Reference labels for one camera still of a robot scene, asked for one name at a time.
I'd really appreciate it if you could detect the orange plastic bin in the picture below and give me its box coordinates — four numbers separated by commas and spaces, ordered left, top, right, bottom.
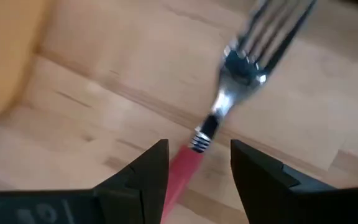
0, 0, 54, 121

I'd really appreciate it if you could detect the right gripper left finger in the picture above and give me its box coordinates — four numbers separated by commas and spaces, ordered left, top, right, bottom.
0, 139, 170, 224

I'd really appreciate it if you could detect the red handled fork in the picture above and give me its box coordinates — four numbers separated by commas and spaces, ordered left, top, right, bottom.
160, 0, 318, 224

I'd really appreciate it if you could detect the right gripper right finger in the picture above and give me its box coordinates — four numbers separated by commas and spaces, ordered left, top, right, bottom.
231, 139, 358, 224

